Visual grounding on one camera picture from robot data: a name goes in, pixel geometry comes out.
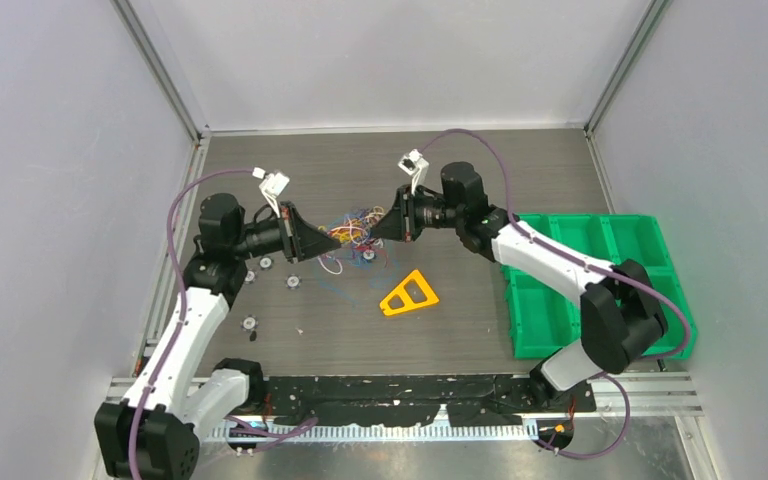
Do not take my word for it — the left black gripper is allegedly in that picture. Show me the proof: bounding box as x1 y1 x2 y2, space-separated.
230 200 339 263

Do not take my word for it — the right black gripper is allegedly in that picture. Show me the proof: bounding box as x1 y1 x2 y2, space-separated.
373 183 466 242

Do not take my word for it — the colourful wire bundle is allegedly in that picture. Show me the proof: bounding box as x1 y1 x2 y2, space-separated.
314 203 395 311

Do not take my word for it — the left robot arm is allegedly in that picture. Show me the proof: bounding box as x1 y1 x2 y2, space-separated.
94 193 340 479

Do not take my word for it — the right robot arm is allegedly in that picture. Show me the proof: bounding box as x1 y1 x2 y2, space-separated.
372 152 668 411

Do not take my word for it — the poker chip middle left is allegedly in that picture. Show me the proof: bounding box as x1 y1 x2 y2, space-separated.
285 275 301 290

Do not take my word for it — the poker chip by gripper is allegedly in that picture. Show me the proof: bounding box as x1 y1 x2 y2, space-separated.
258 255 274 271

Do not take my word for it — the poker chip lower left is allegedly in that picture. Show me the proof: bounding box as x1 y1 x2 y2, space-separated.
240 316 258 332

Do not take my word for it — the green plastic bin organiser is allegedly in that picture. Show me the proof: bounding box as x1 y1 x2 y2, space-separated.
500 213 697 360

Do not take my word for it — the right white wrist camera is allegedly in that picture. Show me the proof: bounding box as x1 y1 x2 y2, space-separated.
397 149 429 195

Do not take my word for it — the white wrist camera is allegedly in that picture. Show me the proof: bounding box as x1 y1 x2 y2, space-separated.
397 149 429 195
252 167 290 215

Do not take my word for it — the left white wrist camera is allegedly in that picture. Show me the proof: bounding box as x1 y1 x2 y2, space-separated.
252 167 290 215

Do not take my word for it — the yellow triangular plastic frame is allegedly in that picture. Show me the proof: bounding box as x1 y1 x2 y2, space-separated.
379 269 440 317

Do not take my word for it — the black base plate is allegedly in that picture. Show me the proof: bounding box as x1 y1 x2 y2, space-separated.
238 374 596 427

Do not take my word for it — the white slotted cable duct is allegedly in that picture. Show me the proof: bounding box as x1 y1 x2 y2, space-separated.
215 419 549 443

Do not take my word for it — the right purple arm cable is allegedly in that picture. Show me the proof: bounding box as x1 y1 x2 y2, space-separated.
420 128 693 461

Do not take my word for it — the aluminium frame rail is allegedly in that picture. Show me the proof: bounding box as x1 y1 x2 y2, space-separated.
590 372 704 417

